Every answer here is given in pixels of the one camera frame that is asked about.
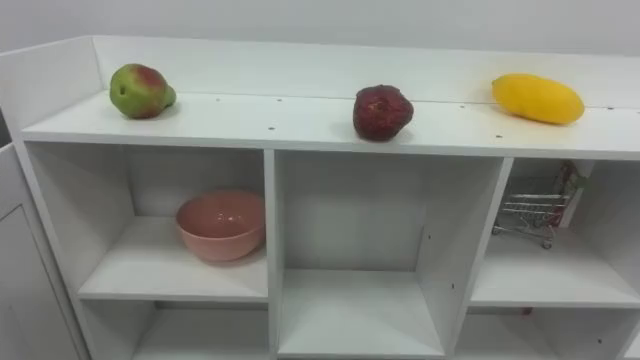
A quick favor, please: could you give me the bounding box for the white shelf unit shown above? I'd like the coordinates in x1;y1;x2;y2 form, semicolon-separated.
0;34;640;360

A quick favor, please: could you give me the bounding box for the dark red strawberry soft toy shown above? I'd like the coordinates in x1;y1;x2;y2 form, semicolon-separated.
352;84;415;143

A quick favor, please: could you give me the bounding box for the pink bowl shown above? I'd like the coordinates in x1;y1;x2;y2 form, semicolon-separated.
175;189;267;263

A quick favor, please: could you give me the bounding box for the green red pear soft toy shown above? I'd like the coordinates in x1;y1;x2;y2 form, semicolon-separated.
109;63;178;120

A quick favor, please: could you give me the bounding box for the small metal shopping cart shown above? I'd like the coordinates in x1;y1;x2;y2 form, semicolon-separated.
491;160;587;250

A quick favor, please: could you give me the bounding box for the yellow mango soft toy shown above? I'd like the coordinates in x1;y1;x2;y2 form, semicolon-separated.
491;73;586;126

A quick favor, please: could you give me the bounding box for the white cabinet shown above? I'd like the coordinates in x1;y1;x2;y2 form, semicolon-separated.
0;142;84;360

